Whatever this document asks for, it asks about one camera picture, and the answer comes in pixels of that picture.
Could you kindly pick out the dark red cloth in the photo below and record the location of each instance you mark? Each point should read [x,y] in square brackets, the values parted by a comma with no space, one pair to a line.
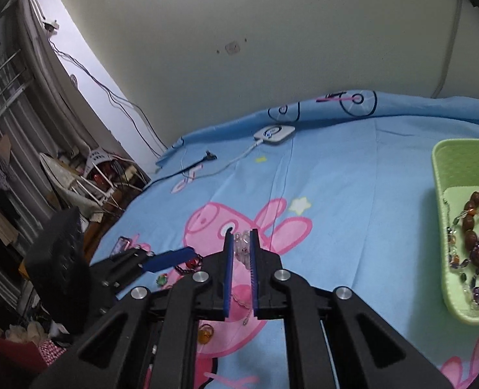
[8,352]

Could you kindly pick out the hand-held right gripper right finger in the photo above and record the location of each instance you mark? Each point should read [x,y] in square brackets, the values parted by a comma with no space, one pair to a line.
[255,275]

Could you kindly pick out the blue cartoon pig blanket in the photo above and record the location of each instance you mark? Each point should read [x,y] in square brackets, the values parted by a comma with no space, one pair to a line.
[345,210]

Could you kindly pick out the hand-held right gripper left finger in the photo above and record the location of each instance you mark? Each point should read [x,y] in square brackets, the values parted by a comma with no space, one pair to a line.
[228,275]

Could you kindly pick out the small white wall box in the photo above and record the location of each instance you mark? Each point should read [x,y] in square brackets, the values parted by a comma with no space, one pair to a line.
[51,25]

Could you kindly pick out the small white wall sticker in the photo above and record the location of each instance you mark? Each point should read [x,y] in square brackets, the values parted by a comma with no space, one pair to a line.
[232,47]

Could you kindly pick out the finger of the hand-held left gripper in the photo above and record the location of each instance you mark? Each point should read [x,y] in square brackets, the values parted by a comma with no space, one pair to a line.
[170,258]

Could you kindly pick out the green plastic basket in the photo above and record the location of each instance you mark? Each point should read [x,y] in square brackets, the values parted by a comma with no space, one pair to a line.
[442,291]

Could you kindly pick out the white plastic frame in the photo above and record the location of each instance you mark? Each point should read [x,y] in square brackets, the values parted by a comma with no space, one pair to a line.
[97,162]

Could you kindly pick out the grey pleated curtain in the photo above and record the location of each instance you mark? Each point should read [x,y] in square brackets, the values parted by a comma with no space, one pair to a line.
[16,109]

